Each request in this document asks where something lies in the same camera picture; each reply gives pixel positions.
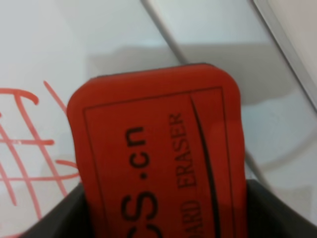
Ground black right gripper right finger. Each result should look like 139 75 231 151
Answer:
247 179 317 238

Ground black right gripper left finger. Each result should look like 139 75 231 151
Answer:
21 183 92 238

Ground red whiteboard eraser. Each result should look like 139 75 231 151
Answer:
67 64 248 238

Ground white whiteboard with aluminium frame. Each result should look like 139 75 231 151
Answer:
0 0 317 238

